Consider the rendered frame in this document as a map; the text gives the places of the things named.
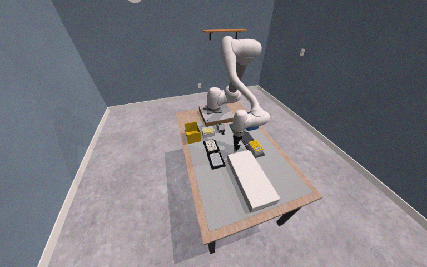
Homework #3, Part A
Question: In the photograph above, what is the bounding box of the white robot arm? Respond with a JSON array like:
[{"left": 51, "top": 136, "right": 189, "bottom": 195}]
[{"left": 203, "top": 36, "right": 270, "bottom": 137}]

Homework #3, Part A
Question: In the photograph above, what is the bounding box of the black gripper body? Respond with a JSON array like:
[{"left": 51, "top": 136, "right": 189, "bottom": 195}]
[{"left": 233, "top": 135, "right": 242, "bottom": 143}]

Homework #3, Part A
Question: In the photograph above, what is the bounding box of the grey bench mat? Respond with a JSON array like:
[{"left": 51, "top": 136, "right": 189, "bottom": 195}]
[{"left": 186, "top": 121, "right": 312, "bottom": 231}]

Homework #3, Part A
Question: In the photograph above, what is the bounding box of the yellow open-top bin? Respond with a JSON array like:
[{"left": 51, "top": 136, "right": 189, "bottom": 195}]
[{"left": 184, "top": 122, "right": 201, "bottom": 144}]

